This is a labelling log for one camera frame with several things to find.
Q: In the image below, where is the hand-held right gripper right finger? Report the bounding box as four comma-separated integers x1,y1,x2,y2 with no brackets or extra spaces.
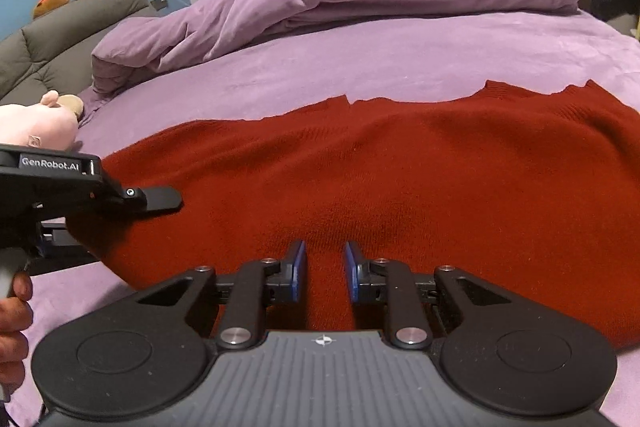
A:
344,240,513,351

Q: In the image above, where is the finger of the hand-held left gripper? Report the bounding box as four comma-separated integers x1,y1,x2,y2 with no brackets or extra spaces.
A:
29,219,103,275
120,186,182,214

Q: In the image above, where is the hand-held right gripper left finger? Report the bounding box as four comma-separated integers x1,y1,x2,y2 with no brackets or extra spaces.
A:
125,240,307,351

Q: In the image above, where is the red knit cardigan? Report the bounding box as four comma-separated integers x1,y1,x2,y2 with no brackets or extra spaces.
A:
75,79,640,350

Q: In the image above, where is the person's left hand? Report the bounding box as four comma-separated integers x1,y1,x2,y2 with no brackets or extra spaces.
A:
0,271,35,390

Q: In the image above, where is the pink plush toy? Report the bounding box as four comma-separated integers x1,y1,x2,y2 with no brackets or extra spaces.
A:
0,90,81,152

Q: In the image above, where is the brown plush toy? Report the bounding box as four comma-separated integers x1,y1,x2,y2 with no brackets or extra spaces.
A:
59,94,85,118

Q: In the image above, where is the grey padded headboard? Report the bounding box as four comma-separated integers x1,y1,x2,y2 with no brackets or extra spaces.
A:
0,0,162,108

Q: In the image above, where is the orange plush toy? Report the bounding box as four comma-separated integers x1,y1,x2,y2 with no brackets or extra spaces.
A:
32,0,71,20

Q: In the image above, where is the purple bed sheet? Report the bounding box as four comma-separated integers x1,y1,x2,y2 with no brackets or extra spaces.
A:
0,7,640,427

